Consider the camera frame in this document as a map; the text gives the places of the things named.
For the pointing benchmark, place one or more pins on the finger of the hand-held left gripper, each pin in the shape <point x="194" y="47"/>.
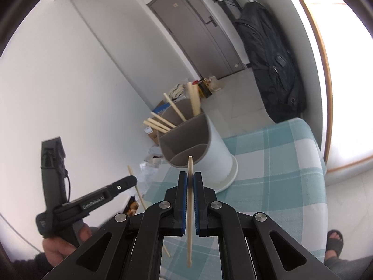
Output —
<point x="122" y="185"/>

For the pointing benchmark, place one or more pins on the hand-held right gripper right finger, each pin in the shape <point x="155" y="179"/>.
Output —
<point x="198" y="201"/>

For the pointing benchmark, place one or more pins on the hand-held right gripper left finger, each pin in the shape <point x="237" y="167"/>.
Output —
<point x="183" y="198"/>

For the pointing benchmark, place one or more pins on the pale wooden chopstick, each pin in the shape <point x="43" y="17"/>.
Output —
<point x="154" y="126"/>
<point x="163" y="120"/>
<point x="196" y="100"/>
<point x="174" y="107"/>
<point x="137" y="186"/>
<point x="192" y="100"/>
<point x="158" y="123"/>
<point x="190" y="248"/>

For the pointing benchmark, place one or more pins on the grey white utensil holder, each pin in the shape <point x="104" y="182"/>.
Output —
<point x="215" y="157"/>

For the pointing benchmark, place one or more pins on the person's left hand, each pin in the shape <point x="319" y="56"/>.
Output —
<point x="58" y="249"/>

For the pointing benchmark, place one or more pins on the dark snack package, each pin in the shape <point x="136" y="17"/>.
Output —
<point x="132" y="207"/>

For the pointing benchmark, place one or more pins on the crumpled white plastic bags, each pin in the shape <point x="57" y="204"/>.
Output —
<point x="151" y="163"/>

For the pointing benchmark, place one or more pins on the brown cardboard box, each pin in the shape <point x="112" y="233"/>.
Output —
<point x="151" y="135"/>

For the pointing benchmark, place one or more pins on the blue cardboard box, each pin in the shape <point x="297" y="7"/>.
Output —
<point x="161" y="108"/>

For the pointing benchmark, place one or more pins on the teal white checked tablecloth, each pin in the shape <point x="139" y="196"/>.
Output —
<point x="276" y="157"/>

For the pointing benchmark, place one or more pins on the cream cloth bag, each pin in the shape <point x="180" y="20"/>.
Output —
<point x="177" y="89"/>

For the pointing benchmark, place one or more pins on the yellow black bag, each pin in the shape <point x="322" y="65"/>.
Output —
<point x="205" y="90"/>

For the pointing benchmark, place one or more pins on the red plastic bag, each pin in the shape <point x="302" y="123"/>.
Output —
<point x="195" y="82"/>

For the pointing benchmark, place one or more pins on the tan paper bag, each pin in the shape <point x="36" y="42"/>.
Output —
<point x="217" y="84"/>

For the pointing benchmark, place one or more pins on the person's right foot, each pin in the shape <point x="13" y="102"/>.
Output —
<point x="333" y="234"/>

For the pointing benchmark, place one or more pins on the black slipper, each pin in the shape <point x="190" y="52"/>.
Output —
<point x="335" y="246"/>

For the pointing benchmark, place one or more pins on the black backpack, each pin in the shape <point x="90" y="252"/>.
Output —
<point x="274" y="64"/>

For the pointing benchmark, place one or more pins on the person's right leg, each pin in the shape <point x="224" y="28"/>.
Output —
<point x="343" y="268"/>

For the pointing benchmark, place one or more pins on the grey door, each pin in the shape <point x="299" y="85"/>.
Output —
<point x="198" y="35"/>

